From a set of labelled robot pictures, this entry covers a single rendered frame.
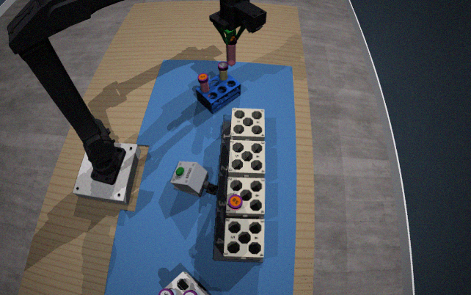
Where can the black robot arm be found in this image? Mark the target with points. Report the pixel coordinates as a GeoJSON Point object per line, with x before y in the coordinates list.
{"type": "Point", "coordinates": [28, 36]}

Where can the grey button housing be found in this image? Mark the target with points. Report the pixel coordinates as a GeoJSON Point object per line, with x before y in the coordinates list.
{"type": "Point", "coordinates": [191, 177]}

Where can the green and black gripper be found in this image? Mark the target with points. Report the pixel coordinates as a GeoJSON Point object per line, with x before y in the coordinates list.
{"type": "Point", "coordinates": [224, 27]}

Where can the white bucket adapter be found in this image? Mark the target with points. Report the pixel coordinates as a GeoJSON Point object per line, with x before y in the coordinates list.
{"type": "Point", "coordinates": [254, 205]}
{"type": "Point", "coordinates": [247, 128]}
{"type": "Point", "coordinates": [246, 159]}
{"type": "Point", "coordinates": [243, 243]}

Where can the blue flat mat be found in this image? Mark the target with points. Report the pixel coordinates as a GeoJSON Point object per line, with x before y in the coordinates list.
{"type": "Point", "coordinates": [172, 231]}

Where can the blue tube rack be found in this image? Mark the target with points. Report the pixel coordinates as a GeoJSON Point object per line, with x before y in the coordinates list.
{"type": "Point", "coordinates": [213, 105]}

